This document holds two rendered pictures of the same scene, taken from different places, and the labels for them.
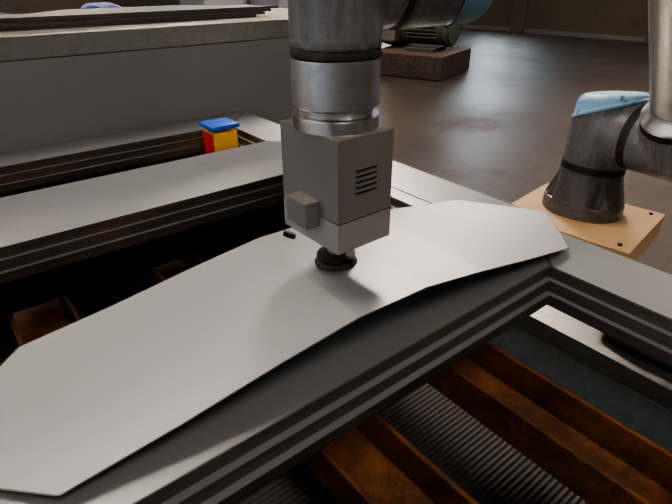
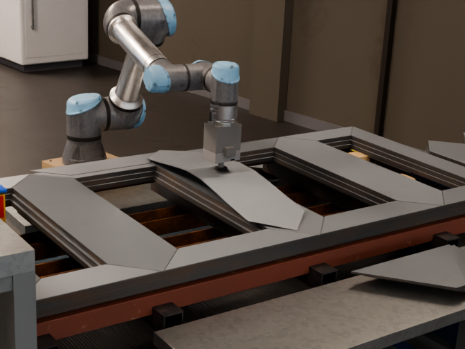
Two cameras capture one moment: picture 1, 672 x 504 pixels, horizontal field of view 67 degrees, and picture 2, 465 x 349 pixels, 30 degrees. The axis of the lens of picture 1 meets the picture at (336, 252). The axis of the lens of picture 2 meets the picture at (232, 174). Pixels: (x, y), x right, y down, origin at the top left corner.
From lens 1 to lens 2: 2.38 m
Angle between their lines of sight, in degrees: 79
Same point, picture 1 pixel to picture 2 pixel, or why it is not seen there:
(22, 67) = not seen: outside the picture
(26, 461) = (295, 215)
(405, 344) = not seen: hidden behind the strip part
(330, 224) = (237, 151)
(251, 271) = (223, 182)
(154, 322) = (243, 199)
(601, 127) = (97, 114)
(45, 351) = (251, 216)
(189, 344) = (257, 194)
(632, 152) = (115, 120)
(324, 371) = not seen: hidden behind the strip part
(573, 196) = (95, 154)
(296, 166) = (223, 139)
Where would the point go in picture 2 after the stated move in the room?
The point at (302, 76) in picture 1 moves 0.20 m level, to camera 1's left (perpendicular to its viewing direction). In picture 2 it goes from (232, 110) to (228, 129)
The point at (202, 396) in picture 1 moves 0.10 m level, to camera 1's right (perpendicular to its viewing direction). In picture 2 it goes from (278, 193) to (279, 181)
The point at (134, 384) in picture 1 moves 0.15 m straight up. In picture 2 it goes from (271, 202) to (275, 147)
